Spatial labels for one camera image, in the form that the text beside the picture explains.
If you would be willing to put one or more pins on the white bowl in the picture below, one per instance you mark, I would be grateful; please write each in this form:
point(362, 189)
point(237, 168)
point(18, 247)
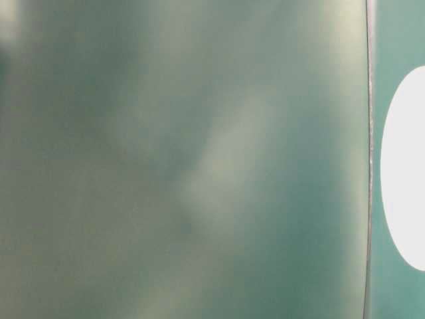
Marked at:
point(402, 168)

